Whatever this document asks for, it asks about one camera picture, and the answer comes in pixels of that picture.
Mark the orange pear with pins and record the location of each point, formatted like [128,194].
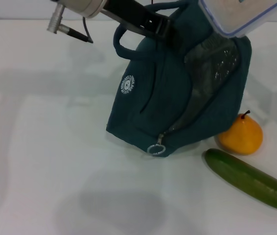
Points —
[241,137]

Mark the green cucumber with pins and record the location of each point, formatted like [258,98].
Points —
[246,180]

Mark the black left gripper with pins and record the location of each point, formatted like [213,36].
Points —
[133,17]

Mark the dark teal lunch bag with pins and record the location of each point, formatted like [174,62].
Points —
[158,98]

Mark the clear blue-rimmed food container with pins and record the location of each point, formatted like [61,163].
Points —
[236,14]

